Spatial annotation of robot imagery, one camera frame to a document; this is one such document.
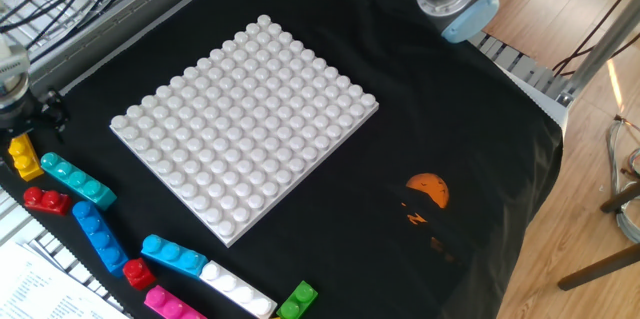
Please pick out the white studded baseplate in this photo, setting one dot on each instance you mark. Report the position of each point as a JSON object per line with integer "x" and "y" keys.
{"x": 225, "y": 159}

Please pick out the blue four-stud block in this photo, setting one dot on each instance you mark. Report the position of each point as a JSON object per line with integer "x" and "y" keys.
{"x": 100, "y": 239}

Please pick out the teal four-stud block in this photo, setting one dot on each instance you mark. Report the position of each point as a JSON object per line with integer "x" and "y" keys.
{"x": 75, "y": 179}

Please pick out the green two-stud block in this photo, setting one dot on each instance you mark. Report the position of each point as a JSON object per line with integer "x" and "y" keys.
{"x": 296, "y": 301}

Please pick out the white four-stud block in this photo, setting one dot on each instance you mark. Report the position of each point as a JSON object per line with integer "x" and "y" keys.
{"x": 235, "y": 289}

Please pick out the pink three-stud block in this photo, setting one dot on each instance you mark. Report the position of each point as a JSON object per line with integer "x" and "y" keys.
{"x": 167, "y": 306}

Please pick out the yellow four-stud block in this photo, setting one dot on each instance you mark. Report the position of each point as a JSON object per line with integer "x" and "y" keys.
{"x": 25, "y": 161}

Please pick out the white printed paper sheets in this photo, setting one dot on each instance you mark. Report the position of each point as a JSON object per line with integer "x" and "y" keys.
{"x": 35, "y": 289}

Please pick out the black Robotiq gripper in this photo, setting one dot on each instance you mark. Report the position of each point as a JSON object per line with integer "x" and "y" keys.
{"x": 20, "y": 116}

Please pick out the aluminium frame post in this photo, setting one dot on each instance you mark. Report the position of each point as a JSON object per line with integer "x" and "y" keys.
{"x": 600, "y": 51}

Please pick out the red two-stud block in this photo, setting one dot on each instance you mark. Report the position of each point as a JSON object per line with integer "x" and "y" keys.
{"x": 47, "y": 202}

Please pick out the black cloth with orange print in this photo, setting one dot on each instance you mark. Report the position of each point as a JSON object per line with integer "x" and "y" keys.
{"x": 375, "y": 109}

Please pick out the light blue three-stud block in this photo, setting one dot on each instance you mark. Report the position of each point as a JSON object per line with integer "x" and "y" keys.
{"x": 172, "y": 255}

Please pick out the red one-stud block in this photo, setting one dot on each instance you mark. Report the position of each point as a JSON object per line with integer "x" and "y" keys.
{"x": 138, "y": 274}

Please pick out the dark wooden furniture leg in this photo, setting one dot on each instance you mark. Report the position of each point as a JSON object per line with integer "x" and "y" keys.
{"x": 620, "y": 198}
{"x": 600, "y": 267}

